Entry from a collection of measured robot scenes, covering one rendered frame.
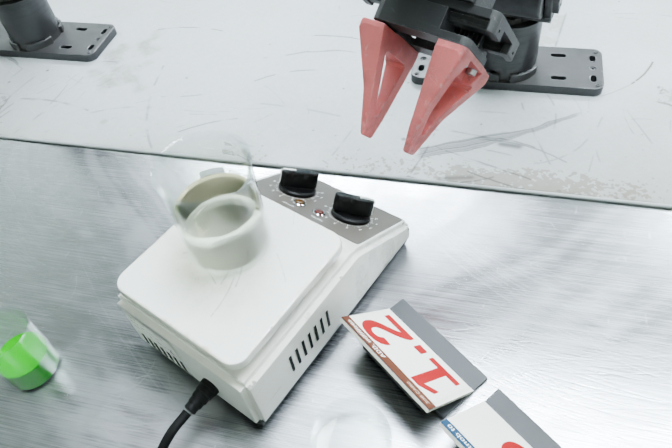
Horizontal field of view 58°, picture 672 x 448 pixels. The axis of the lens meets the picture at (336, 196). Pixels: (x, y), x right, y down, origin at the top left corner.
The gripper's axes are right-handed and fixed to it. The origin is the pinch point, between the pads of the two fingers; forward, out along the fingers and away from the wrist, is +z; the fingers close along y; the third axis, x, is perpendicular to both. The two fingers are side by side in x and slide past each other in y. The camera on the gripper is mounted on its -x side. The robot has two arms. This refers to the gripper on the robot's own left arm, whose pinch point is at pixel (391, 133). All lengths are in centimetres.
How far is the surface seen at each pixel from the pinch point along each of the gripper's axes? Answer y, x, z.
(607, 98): 8.5, 27.9, -12.5
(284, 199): -7.8, 2.9, 8.0
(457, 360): 9.5, 5.7, 13.4
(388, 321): 3.8, 4.6, 13.1
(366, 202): -1.8, 4.8, 5.6
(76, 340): -17.2, -3.5, 25.1
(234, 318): -2.3, -6.5, 15.0
